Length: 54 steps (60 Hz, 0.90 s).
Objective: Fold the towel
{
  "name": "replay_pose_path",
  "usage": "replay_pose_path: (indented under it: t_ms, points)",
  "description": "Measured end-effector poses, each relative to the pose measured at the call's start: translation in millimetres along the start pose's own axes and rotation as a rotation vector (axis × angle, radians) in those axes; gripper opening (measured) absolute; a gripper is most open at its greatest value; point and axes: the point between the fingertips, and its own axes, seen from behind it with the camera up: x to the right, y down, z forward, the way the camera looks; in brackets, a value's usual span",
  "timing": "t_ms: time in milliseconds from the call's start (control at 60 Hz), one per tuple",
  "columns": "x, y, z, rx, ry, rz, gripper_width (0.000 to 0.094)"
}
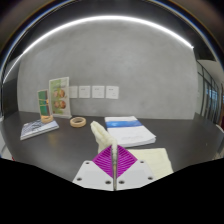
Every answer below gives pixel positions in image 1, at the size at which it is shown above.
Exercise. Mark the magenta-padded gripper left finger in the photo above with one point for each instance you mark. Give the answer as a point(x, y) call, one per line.
point(95, 176)

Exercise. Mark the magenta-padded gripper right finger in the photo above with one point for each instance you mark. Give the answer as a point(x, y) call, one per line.
point(135, 175)

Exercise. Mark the cream towel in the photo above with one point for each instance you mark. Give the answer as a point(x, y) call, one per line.
point(100, 134)

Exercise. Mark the white booklet stack blue cover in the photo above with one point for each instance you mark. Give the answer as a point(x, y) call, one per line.
point(130, 133)

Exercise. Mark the beige tape roll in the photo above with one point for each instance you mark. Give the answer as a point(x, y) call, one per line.
point(78, 122)

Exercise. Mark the grey magazine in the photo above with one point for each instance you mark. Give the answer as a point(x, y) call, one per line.
point(38, 128)

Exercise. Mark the small sign with wooden base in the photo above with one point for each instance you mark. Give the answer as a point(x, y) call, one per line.
point(43, 103)

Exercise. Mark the black-framed glass partition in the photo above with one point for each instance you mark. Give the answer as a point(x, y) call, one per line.
point(208, 96)

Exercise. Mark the ceiling light strip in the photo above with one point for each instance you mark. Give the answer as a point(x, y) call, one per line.
point(106, 17)

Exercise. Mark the white wall plate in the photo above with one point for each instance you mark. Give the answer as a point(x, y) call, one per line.
point(84, 91)
point(112, 92)
point(73, 92)
point(98, 92)

